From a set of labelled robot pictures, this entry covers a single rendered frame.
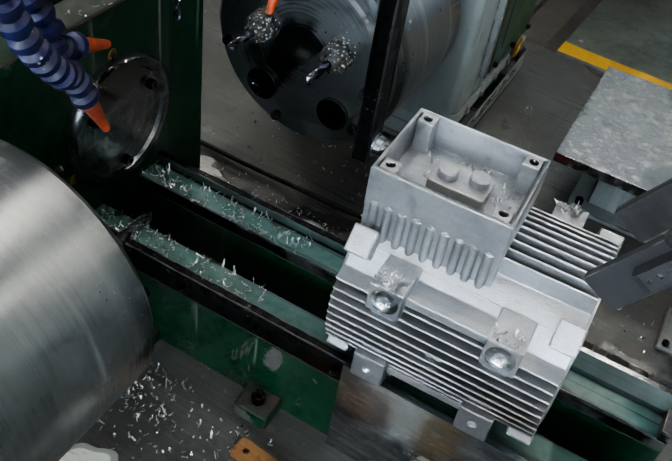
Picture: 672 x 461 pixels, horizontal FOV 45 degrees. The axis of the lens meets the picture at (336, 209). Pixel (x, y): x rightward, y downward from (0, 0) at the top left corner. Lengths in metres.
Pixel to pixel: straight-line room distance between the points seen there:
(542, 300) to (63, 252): 0.36
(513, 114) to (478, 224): 0.76
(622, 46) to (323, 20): 2.61
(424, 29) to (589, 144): 0.32
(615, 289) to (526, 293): 0.13
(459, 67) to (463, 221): 0.54
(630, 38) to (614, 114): 2.33
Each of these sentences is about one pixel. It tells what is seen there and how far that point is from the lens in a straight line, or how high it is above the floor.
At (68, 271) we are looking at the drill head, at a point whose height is 1.13.
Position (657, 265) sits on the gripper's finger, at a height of 1.22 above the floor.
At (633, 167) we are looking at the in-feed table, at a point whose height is 0.92.
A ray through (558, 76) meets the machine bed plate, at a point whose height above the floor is 0.80.
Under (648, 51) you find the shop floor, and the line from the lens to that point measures 3.50.
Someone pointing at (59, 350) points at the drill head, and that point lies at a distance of 0.57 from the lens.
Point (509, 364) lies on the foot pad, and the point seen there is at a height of 1.06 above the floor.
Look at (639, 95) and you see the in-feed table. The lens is 1.30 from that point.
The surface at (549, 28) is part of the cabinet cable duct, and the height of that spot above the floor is 0.03.
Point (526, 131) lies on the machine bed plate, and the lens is 1.35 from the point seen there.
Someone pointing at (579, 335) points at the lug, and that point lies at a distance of 0.65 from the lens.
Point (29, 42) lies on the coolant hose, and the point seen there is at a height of 1.25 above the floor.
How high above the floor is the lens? 1.55
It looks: 42 degrees down
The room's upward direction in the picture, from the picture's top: 10 degrees clockwise
